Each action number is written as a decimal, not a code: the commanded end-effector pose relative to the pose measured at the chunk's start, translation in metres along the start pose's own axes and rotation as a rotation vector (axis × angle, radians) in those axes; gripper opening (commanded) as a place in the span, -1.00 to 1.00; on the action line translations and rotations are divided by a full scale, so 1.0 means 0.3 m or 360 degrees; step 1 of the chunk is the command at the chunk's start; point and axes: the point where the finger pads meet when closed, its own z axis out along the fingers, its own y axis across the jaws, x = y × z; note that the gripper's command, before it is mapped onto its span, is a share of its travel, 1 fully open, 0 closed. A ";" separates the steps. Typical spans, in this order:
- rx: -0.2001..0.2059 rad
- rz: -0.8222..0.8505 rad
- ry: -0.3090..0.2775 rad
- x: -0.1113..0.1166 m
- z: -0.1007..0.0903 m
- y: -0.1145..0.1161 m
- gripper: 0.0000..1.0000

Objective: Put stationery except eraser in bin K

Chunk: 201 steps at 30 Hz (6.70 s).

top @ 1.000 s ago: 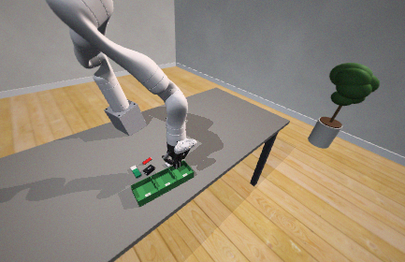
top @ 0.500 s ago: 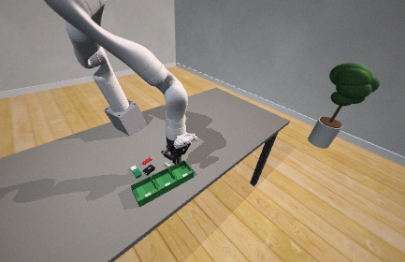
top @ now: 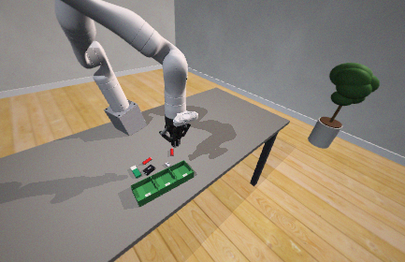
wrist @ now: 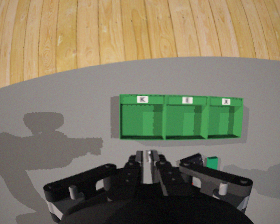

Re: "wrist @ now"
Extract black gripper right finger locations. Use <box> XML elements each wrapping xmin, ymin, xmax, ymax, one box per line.
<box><xmin>151</xmin><ymin>150</ymin><xmax>253</xmax><ymax>214</ymax></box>

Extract green and white eraser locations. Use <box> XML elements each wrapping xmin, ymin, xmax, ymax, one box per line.
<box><xmin>206</xmin><ymin>156</ymin><xmax>218</xmax><ymax>170</ymax></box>

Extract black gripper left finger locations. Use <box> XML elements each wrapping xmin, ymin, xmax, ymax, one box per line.
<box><xmin>43</xmin><ymin>151</ymin><xmax>143</xmax><ymax>223</ymax></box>

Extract green compartment tray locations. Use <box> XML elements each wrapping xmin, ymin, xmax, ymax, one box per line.
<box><xmin>119</xmin><ymin>94</ymin><xmax>243</xmax><ymax>140</ymax></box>

